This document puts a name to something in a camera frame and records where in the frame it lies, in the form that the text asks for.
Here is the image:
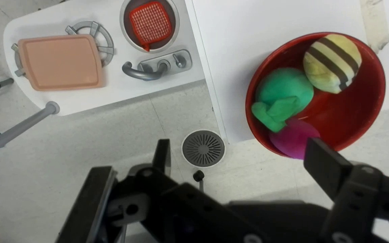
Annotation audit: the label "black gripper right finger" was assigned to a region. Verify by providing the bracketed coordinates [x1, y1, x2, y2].
[302, 136, 389, 243]

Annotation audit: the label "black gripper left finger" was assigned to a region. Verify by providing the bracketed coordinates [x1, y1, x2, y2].
[56, 137, 192, 243]

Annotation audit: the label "purple plush toy green leaves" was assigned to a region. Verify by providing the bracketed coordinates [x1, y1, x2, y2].
[250, 66, 321, 160]

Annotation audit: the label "yellow brown striped plush toy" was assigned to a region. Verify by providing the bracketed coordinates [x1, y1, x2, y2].
[301, 32, 363, 94]

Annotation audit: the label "white toy kitchen counter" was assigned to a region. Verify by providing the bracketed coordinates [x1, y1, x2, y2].
[2, 0, 205, 117]

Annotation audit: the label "grey toy faucet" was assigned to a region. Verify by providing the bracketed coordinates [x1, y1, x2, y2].
[120, 47, 193, 82]

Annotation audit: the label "grey toy stove burner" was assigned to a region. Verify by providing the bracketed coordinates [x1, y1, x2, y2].
[9, 19, 116, 78]

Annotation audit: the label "red bowl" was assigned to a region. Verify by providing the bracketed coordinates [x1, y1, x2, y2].
[244, 31, 387, 159]

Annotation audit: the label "grey pole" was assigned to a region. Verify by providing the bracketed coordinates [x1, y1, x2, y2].
[0, 100, 61, 163]

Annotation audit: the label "small black knob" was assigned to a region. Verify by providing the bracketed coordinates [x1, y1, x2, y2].
[192, 168, 205, 190]

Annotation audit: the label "round grey floor drain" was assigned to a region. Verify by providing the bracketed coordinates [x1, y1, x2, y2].
[179, 128, 227, 168]

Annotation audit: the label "pink plastic tray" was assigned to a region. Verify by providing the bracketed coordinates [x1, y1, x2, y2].
[17, 33, 106, 91]

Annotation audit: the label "beige tape strip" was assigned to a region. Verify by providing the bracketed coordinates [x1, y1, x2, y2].
[359, 0, 389, 51]

